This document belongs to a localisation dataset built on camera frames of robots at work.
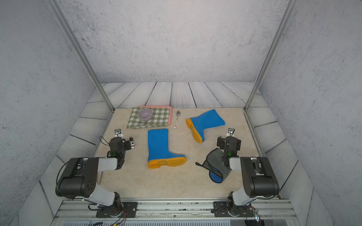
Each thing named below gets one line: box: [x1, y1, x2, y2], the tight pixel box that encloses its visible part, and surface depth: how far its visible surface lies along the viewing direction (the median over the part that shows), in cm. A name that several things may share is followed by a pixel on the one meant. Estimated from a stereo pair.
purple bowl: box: [138, 107, 153, 122], surface depth 113 cm
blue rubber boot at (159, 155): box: [148, 128, 187, 170], surface depth 95 cm
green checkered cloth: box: [126, 106, 171, 129], surface depth 116 cm
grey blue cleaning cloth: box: [195, 148, 231, 184], surface depth 88 cm
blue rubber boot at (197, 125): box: [185, 109, 226, 144], surface depth 110 cm
